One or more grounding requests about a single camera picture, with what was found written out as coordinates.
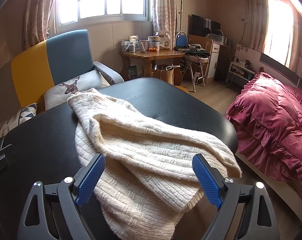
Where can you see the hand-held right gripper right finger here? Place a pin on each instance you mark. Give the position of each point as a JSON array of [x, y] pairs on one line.
[[207, 180]]

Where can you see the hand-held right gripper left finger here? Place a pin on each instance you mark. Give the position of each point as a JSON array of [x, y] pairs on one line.
[[89, 180]]

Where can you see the cream knitted sweater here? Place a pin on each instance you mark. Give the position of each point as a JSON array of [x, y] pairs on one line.
[[146, 155]]

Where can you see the triangle print pillow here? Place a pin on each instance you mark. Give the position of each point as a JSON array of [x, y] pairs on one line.
[[23, 116]]

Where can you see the red ruffled quilt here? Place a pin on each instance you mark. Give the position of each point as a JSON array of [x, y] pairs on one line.
[[270, 120]]

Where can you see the deer print pillow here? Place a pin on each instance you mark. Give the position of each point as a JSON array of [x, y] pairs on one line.
[[91, 82]]

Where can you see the white power strip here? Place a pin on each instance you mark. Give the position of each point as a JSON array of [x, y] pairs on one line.
[[195, 77]]

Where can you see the brown paper bag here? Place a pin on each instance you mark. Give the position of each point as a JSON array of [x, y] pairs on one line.
[[163, 76]]

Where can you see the low bedside shelf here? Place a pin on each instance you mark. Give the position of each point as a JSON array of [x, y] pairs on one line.
[[238, 68]]

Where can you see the green box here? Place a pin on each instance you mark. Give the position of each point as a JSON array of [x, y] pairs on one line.
[[132, 71]]

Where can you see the white cabinet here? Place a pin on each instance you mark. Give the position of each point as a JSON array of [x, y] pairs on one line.
[[213, 60]]

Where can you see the yellow blue grey sofa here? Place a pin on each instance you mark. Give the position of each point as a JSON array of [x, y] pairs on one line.
[[66, 55]]

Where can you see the bed with dark headboard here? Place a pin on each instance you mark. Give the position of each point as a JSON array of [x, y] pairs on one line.
[[278, 66]]

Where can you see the wooden side table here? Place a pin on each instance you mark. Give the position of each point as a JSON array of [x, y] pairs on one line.
[[153, 54]]

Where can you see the white medicine bottle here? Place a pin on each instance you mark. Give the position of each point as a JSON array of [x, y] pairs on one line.
[[132, 47], [124, 46]]

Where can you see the blue chair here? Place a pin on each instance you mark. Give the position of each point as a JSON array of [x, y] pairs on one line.
[[181, 40]]

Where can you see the clear plastic bag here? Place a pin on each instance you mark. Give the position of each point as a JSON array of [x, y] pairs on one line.
[[218, 38]]

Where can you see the glass jar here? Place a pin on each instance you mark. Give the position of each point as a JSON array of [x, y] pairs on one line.
[[143, 46]]

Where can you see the large tin can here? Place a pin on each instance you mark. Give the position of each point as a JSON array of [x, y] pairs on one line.
[[153, 42]]

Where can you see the pink patterned curtain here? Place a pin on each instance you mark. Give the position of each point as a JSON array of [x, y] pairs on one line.
[[38, 10], [163, 10], [258, 17]]

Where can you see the black television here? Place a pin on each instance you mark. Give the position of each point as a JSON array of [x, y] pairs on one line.
[[200, 25]]

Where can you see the small bright window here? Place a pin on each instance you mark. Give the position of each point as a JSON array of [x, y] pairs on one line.
[[278, 30]]

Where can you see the metal pole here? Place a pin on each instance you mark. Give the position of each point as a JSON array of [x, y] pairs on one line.
[[182, 10]]

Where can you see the large barred window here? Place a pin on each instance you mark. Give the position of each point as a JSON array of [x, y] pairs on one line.
[[103, 2]]

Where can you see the white frame stool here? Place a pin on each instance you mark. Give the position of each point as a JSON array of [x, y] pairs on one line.
[[199, 60]]

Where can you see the small picture frame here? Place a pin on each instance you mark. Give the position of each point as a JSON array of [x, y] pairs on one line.
[[133, 38]]

